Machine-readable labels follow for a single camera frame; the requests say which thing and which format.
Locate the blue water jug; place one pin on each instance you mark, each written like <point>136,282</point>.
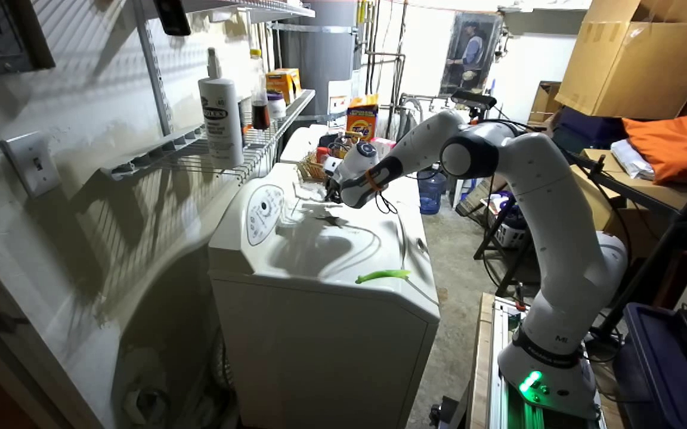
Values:
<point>431,192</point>

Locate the orange cloth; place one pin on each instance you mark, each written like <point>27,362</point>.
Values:
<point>678,145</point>

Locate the white jar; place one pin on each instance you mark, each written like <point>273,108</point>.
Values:
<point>277,106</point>

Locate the black camera on stand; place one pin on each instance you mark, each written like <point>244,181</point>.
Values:
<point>474,99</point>

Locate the white folded cloth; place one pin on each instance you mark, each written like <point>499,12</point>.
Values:
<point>629,157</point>

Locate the white washing machine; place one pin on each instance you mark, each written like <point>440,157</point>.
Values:
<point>319,349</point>

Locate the red lid peanut jar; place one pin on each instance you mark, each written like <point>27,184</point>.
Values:
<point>323,155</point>

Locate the orange yellow box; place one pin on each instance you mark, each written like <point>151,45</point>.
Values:
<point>360,116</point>

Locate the small cardboard box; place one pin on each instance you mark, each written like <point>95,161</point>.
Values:
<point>545,99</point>

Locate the large cardboard box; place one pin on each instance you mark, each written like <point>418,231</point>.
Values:
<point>638,56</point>

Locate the white lotion bottle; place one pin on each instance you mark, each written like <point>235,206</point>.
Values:
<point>220,109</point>

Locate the black folding chair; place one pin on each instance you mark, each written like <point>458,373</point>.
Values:
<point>497,245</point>

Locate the grey electrical panel box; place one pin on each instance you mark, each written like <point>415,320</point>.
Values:
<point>1,32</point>

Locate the framed picture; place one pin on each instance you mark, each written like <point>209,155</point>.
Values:
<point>467,50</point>

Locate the white light switch plate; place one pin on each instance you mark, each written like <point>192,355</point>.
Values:
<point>32,162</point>

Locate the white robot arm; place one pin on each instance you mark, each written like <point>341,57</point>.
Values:
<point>566,238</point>

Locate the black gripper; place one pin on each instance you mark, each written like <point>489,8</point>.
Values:
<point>343,192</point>

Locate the wooden robot platform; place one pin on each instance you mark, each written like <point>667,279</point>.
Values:
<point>483,357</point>

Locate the green plastic strip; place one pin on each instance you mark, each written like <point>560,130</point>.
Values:
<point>382,275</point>

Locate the dark bottle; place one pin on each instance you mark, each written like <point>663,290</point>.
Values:
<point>260,114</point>

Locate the dark blue storage bin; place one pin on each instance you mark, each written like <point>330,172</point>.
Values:
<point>667,373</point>

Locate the grey water heater tank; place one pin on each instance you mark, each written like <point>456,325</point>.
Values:
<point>323,47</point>

